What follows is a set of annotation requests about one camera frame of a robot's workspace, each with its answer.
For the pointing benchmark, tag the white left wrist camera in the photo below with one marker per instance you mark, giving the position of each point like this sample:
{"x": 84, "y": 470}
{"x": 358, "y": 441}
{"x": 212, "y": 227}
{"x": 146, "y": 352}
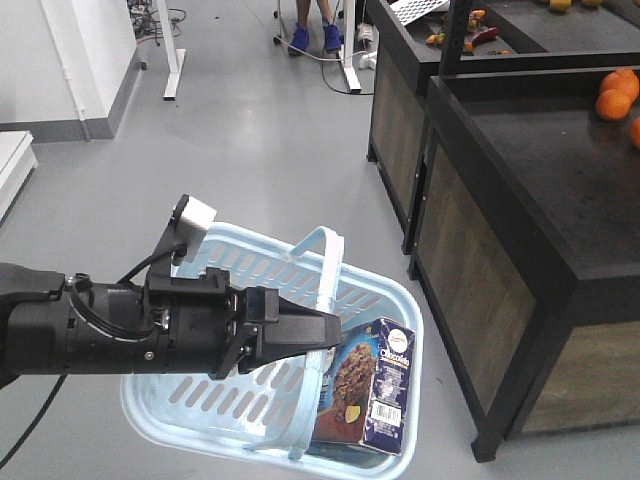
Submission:
{"x": 190, "y": 222}

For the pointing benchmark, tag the orange fruit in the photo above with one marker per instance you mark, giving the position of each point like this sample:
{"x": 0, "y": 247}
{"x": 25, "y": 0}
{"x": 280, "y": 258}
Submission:
{"x": 625, "y": 80}
{"x": 612, "y": 105}

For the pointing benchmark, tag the orange fruit upper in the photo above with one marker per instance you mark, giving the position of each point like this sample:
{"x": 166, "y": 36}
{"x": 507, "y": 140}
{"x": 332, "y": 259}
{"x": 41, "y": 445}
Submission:
{"x": 625, "y": 80}

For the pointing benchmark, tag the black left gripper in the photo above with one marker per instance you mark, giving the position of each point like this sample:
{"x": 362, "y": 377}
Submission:
{"x": 208, "y": 326}

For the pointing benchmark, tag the light blue plastic basket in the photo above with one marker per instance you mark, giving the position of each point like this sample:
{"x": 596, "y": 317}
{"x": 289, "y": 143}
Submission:
{"x": 268, "y": 415}

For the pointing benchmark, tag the white desk leg frame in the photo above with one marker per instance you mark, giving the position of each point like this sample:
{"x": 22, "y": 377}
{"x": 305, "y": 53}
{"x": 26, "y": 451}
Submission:
{"x": 175, "y": 57}

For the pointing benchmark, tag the blue chocolate cookie box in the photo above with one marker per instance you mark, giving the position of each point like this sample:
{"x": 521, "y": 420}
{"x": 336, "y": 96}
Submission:
{"x": 365, "y": 390}

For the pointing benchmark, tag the orange fruit lower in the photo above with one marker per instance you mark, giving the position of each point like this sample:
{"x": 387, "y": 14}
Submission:
{"x": 612, "y": 105}

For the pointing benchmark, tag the black wooden produce stand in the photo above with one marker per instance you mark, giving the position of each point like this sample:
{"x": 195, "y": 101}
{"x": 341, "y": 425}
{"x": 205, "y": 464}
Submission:
{"x": 531, "y": 37}

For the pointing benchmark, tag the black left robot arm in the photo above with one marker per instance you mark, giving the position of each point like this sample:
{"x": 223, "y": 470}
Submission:
{"x": 53, "y": 325}

